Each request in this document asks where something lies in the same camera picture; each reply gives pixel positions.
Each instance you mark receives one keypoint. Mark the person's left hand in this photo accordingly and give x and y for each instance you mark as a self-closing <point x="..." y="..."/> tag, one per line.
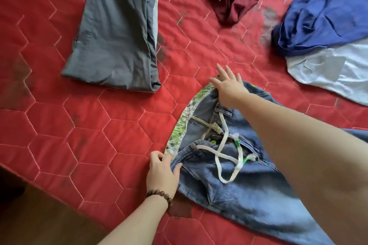
<point x="161" y="176"/>

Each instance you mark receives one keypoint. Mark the person's right hand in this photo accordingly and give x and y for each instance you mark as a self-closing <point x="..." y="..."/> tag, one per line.
<point x="230" y="89"/>

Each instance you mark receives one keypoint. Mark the red quilted mattress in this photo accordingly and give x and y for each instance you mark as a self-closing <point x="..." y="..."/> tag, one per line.
<point x="86" y="138"/>

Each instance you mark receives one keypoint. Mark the blue denim jeans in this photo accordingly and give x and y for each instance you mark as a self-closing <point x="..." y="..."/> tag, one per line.
<point x="244" y="196"/>

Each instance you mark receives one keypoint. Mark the light grey trousers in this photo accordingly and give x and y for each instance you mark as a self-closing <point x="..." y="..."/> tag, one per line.
<point x="155" y="21"/>

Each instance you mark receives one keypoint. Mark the light blue shirt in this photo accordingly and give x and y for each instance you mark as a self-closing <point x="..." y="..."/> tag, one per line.
<point x="339" y="75"/>

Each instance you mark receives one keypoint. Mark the dark blue shirt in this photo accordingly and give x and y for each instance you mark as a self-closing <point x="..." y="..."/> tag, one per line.
<point x="325" y="18"/>

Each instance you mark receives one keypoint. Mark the dark grey trousers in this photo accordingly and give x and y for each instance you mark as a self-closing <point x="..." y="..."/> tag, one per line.
<point x="115" y="38"/>

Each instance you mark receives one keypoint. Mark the person's right forearm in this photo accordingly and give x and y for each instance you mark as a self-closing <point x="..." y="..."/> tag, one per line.
<point x="316" y="153"/>

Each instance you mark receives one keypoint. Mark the person's left forearm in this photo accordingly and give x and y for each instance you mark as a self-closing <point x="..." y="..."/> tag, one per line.
<point x="138" y="221"/>

